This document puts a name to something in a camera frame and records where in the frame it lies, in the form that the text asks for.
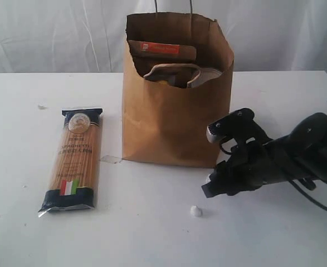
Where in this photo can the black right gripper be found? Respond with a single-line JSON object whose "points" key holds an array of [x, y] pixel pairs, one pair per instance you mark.
{"points": [[231, 177]]}

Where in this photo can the spaghetti pasta package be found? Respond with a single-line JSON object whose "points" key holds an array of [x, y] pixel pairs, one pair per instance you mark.
{"points": [[74, 176]]}

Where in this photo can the white backdrop curtain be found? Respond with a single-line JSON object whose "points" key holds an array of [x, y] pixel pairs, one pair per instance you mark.
{"points": [[88, 36]]}

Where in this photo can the brown kraft stand-up pouch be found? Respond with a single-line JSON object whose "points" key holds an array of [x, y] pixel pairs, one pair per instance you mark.
{"points": [[147, 54]]}

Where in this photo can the clear jar with gold lid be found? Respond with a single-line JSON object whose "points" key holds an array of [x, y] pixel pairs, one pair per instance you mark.
{"points": [[203, 75]]}

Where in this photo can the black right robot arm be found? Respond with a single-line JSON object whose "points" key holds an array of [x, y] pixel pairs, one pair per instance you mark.
{"points": [[300, 155]]}

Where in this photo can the white scrap front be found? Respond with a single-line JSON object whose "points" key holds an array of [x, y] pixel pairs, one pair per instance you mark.
{"points": [[196, 211]]}

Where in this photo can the clear tape piece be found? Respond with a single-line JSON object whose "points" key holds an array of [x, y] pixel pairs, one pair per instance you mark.
{"points": [[111, 159]]}

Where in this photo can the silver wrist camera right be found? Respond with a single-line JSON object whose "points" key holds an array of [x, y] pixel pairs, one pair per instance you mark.
{"points": [[238, 125]]}

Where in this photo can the brown paper bag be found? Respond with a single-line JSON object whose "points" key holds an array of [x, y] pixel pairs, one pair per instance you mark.
{"points": [[164, 119]]}

